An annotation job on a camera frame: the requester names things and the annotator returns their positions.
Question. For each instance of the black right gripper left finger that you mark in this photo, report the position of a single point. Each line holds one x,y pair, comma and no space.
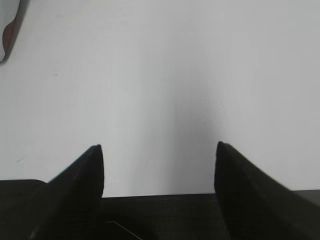
64,208

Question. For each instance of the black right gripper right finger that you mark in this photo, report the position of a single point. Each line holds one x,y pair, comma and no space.
255,206

